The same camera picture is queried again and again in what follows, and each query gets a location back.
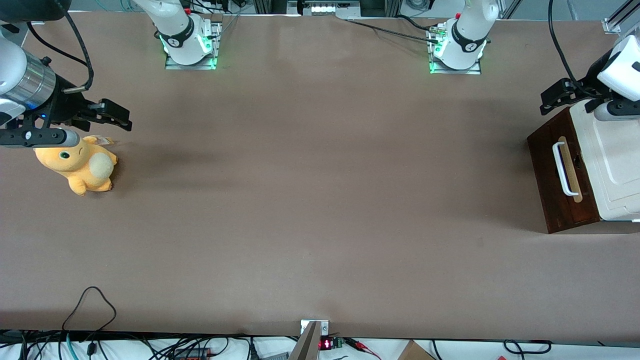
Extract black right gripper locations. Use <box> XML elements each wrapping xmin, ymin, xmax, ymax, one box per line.
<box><xmin>21</xmin><ymin>74</ymin><xmax>134</xmax><ymax>132</ymax></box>

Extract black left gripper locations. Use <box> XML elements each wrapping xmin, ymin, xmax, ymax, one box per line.
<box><xmin>539</xmin><ymin>74</ymin><xmax>614</xmax><ymax>116</ymax></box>

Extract white drawer handle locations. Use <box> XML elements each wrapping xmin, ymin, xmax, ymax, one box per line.
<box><xmin>551</xmin><ymin>141</ymin><xmax>579</xmax><ymax>197</ymax></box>

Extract orange plush toy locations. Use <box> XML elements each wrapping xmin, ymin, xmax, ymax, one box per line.
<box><xmin>33</xmin><ymin>134</ymin><xmax>119</xmax><ymax>197</ymax></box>

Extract white light bar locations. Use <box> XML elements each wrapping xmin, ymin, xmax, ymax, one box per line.
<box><xmin>309</xmin><ymin>2</ymin><xmax>347</xmax><ymax>15</ymax></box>

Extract black box orange label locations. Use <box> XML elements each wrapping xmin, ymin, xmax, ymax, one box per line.
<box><xmin>172</xmin><ymin>347</ymin><xmax>215</xmax><ymax>360</ymax></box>

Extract brown cardboard piece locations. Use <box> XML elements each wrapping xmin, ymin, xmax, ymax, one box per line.
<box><xmin>397</xmin><ymin>340</ymin><xmax>437</xmax><ymax>360</ymax></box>

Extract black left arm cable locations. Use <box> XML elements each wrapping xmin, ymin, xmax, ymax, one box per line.
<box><xmin>548</xmin><ymin>0</ymin><xmax>601</xmax><ymax>98</ymax></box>

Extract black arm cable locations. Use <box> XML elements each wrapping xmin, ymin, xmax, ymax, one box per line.
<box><xmin>26</xmin><ymin>10</ymin><xmax>96</xmax><ymax>94</ymax></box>
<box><xmin>548</xmin><ymin>0</ymin><xmax>601</xmax><ymax>98</ymax></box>

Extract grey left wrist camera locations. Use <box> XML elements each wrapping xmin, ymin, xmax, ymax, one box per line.
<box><xmin>593</xmin><ymin>98</ymin><xmax>640</xmax><ymax>122</ymax></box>

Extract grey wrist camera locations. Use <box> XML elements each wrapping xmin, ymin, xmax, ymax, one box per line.
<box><xmin>593</xmin><ymin>98</ymin><xmax>640</xmax><ymax>122</ymax></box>
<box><xmin>0</xmin><ymin>127</ymin><xmax>81</xmax><ymax>149</ymax></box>

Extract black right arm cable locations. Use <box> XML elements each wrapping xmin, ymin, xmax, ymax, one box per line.
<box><xmin>26</xmin><ymin>10</ymin><xmax>96</xmax><ymax>94</ymax></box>

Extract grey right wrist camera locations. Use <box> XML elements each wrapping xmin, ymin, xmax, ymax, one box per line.
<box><xmin>0</xmin><ymin>127</ymin><xmax>81</xmax><ymax>149</ymax></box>

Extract light wood handle plate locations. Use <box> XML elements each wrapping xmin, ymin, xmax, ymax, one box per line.
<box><xmin>557</xmin><ymin>136</ymin><xmax>584</xmax><ymax>204</ymax></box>

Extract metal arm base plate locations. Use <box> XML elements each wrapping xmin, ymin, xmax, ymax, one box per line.
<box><xmin>428</xmin><ymin>24</ymin><xmax>482</xmax><ymax>75</ymax></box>
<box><xmin>164</xmin><ymin>21</ymin><xmax>222</xmax><ymax>71</ymax></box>

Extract aluminium frame profile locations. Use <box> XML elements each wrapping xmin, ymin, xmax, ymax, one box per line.
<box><xmin>601</xmin><ymin>0</ymin><xmax>640</xmax><ymax>35</ymax></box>

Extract black cable on table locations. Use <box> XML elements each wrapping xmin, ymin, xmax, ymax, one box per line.
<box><xmin>344</xmin><ymin>17</ymin><xmax>442</xmax><ymax>44</ymax></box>

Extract black looped cable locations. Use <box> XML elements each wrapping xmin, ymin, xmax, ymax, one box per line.
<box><xmin>61</xmin><ymin>286</ymin><xmax>118</xmax><ymax>334</ymax></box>

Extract black curled cable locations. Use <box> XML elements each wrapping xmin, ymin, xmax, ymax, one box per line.
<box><xmin>503</xmin><ymin>339</ymin><xmax>553</xmax><ymax>355</ymax></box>

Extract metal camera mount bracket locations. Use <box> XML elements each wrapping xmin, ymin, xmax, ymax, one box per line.
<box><xmin>289</xmin><ymin>319</ymin><xmax>331</xmax><ymax>360</ymax></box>

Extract red clip lead wires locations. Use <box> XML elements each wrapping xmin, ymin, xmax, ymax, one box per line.
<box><xmin>344</xmin><ymin>338</ymin><xmax>383</xmax><ymax>360</ymax></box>

